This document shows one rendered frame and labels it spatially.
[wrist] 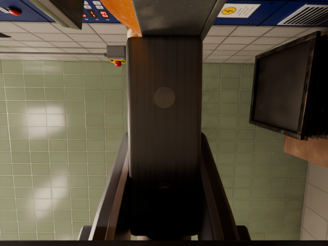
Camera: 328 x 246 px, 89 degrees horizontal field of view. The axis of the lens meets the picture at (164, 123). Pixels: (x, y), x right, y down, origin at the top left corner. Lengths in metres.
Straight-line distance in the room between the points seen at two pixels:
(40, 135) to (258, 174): 1.78
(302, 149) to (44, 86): 1.66
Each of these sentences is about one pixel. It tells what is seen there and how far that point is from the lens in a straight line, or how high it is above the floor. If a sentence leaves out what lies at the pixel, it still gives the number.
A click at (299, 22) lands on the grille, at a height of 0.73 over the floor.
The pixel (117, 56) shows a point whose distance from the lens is 1.02.
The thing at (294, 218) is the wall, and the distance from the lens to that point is 1.98.
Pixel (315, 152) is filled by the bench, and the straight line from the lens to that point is 0.92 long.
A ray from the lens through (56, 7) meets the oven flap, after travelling 0.40.
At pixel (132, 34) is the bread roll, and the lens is 0.17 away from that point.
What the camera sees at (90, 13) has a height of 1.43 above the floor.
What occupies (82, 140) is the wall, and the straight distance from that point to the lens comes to 1.48.
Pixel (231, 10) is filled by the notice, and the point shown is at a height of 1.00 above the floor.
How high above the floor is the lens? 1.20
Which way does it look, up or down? 1 degrees down
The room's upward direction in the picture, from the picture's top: 89 degrees counter-clockwise
